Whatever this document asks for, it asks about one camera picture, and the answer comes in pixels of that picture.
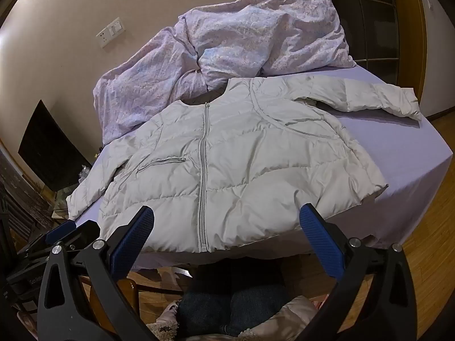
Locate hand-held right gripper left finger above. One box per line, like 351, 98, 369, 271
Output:
37, 205, 157, 341

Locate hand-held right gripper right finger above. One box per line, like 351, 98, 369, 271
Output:
299, 203, 418, 341

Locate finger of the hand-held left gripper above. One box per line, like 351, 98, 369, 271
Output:
60, 219, 101, 253
16, 219, 77, 257

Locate white puffer jacket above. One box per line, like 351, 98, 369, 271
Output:
67, 74, 423, 253

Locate brown wooden chair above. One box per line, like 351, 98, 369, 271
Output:
89, 276, 140, 327

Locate black flat television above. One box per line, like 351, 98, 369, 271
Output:
18, 99, 94, 194

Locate person's legs in dark trousers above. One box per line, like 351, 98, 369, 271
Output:
177, 259, 289, 337

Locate bed with lilac sheet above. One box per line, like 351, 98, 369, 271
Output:
67, 60, 449, 271

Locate floral pink quilt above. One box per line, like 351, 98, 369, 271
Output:
93, 0, 357, 144

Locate dark glass door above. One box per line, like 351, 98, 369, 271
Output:
322, 0, 400, 86

